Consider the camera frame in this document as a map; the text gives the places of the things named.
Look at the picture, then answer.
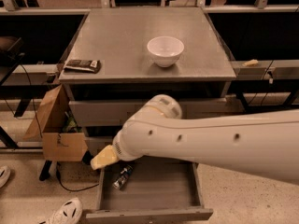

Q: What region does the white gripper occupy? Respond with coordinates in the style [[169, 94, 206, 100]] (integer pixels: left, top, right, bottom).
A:
[[91, 132, 137, 170]]

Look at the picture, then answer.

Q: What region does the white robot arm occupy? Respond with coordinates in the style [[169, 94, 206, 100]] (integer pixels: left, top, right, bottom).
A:
[[91, 95, 299, 184]]

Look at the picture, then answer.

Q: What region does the grey middle drawer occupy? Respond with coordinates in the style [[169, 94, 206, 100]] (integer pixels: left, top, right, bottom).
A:
[[85, 136, 113, 156]]

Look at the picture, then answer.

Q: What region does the grey drawer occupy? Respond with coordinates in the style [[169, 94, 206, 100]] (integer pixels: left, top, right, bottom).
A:
[[86, 157, 213, 224], [69, 98, 230, 127], [85, 136, 113, 156]]

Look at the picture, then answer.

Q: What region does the grey top drawer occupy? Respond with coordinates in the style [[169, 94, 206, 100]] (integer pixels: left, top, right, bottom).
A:
[[69, 98, 230, 127]]

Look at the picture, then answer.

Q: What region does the grey bottom drawer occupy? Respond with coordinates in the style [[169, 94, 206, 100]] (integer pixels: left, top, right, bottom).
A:
[[86, 157, 213, 224]]

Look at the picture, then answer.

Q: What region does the white sneaker near drawer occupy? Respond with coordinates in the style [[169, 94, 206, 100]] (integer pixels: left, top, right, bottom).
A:
[[39, 197, 83, 224]]

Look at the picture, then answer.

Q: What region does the grey drawer cabinet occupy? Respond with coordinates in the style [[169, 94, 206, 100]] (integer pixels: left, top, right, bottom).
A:
[[58, 7, 237, 173]]

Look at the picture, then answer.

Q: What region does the brown cardboard box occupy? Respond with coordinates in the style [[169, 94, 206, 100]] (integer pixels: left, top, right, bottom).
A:
[[23, 85, 88, 161]]

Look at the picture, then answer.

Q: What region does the dark snack bar packet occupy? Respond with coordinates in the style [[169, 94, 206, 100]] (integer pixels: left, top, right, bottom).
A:
[[64, 60, 101, 74]]

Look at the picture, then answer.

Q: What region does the white sneaker at left edge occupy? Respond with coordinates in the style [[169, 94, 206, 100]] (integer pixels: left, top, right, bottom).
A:
[[0, 166, 10, 188]]

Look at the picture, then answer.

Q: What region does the white ceramic bowl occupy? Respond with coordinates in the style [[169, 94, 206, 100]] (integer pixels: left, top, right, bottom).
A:
[[147, 36, 185, 67]]

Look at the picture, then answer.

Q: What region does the black table leg right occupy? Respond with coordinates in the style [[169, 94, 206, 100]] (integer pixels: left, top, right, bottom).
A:
[[236, 92, 249, 112]]

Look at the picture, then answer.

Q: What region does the black floor cable left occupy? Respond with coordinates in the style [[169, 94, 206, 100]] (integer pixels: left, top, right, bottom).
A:
[[55, 163, 100, 193]]

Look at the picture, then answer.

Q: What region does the yellow foam scrap on rail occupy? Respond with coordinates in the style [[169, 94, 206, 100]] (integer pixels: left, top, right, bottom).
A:
[[242, 59, 258, 67]]

